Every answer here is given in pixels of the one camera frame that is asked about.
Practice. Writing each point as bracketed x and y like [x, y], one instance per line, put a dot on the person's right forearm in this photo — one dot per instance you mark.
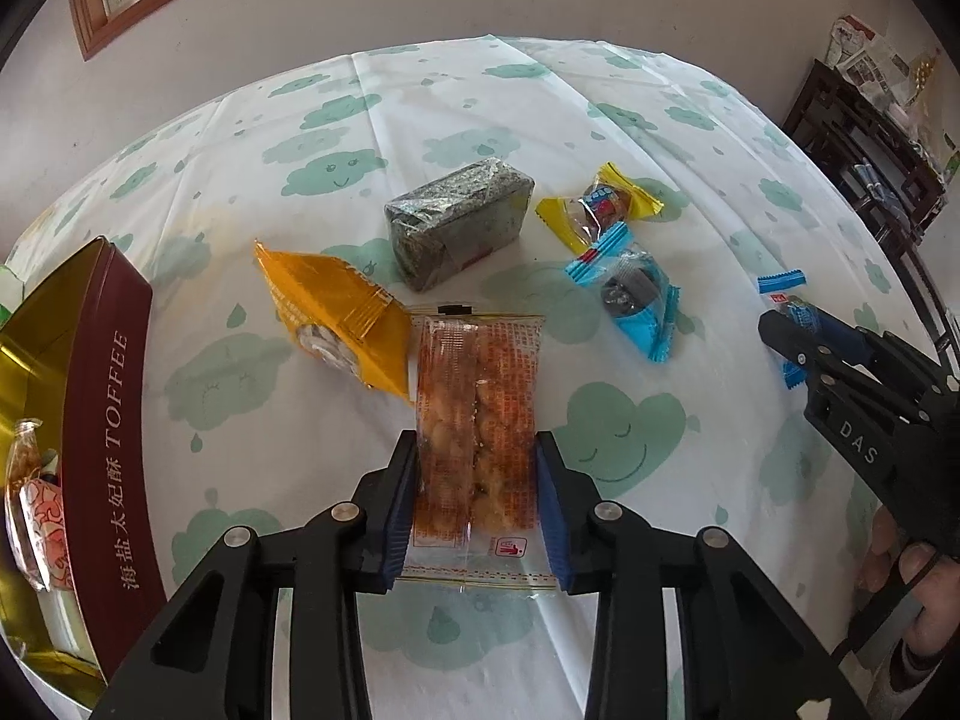
[915, 682]

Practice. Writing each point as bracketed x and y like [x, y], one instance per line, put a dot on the orange snack packet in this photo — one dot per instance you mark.
[330, 292]

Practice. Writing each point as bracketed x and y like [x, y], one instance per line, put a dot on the yellow candy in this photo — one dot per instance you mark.
[600, 202]

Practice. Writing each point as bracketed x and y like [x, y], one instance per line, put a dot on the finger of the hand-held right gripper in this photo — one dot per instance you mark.
[795, 345]
[844, 337]

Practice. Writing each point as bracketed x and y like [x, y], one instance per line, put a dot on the blue cookie packet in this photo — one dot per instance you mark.
[630, 292]

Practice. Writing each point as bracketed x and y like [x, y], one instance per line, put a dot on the dark wooden cabinet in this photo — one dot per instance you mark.
[840, 127]

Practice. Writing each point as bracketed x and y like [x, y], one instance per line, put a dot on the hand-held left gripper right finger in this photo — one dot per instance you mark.
[555, 517]

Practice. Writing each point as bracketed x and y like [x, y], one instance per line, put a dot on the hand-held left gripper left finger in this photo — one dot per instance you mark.
[397, 510]

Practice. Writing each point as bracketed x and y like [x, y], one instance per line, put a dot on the maroon tin box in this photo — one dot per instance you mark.
[97, 427]

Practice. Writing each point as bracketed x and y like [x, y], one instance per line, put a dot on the small blue candy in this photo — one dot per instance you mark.
[780, 281]

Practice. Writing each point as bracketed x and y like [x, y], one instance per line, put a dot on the person's right hand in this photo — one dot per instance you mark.
[919, 592]

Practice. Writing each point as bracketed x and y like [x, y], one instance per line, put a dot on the clear twist snack packet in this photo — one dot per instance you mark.
[22, 465]

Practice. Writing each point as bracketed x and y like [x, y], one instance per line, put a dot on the newspaper pile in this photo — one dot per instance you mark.
[877, 64]

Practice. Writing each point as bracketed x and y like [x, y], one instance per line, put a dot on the clear orange-print fried snack packet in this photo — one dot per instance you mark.
[472, 450]

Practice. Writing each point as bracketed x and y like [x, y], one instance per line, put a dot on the wooden window frame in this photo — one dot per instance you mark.
[90, 22]

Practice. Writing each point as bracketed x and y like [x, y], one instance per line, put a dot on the dark seaweed block packet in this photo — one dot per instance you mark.
[457, 217]

